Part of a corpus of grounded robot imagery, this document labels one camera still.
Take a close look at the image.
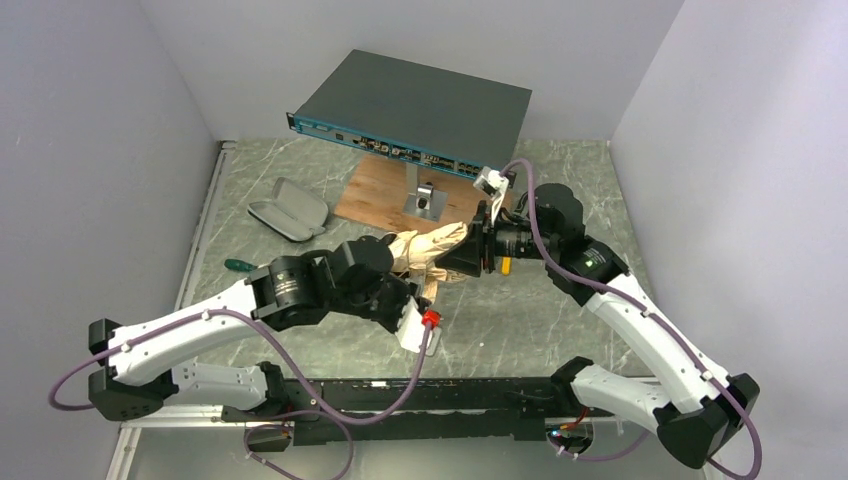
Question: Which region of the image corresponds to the beige umbrella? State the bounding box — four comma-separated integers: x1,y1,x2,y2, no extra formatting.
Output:
381,222,468,303

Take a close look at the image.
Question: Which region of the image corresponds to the grey black umbrella case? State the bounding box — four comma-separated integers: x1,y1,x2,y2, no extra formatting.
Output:
247,177,330,243

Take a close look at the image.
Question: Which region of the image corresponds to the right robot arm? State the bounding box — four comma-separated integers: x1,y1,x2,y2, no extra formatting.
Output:
435,183,760,469

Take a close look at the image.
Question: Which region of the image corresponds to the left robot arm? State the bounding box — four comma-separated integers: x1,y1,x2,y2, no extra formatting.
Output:
88,236,440,421

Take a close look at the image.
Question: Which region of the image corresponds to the wooden base board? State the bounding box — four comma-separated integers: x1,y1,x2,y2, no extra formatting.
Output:
334,154,486,233

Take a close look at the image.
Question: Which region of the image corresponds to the yellow handled screwdriver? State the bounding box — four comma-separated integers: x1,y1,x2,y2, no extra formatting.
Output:
500,257,512,276

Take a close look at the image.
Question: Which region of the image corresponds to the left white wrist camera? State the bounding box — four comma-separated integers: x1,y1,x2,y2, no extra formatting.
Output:
395,298,442,357

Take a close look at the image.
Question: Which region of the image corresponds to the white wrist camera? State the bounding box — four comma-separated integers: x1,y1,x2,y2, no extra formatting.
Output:
395,298,442,357
473,167,510,220

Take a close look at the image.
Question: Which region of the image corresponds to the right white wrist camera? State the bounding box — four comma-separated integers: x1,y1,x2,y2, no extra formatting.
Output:
473,167,510,220

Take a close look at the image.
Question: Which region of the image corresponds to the metal stand bracket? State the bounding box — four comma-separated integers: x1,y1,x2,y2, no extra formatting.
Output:
403,163,448,222

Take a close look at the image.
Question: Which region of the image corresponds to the teal network switch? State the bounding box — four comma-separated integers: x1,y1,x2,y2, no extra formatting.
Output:
287,49,532,179

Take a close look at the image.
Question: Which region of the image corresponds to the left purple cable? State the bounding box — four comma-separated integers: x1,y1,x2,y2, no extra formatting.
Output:
47,308,439,480

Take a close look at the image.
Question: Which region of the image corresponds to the purple cable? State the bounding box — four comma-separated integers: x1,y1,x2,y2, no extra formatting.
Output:
503,157,764,480
47,308,439,480

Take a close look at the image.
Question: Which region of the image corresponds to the green handled screwdriver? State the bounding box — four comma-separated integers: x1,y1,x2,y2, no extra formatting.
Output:
223,258,257,273

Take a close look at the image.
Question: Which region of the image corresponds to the aluminium frame rail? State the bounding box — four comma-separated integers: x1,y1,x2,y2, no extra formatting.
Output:
105,140,238,480

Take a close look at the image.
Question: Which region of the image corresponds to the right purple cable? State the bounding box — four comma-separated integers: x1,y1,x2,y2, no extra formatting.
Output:
503,157,764,480

